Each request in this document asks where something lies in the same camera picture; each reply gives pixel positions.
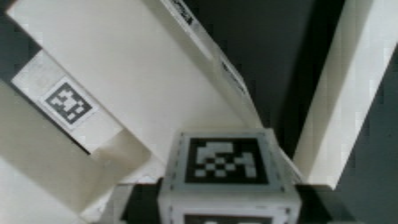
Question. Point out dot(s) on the white right fence bar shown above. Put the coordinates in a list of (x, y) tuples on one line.
[(357, 59)]

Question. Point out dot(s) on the white tagged cube leg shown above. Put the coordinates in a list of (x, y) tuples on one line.
[(225, 186)]

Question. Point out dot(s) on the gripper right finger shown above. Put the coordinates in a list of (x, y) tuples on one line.
[(323, 209)]

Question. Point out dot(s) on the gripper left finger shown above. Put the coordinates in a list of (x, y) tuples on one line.
[(131, 205)]

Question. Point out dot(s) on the white chair back frame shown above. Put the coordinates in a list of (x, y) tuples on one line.
[(140, 58)]

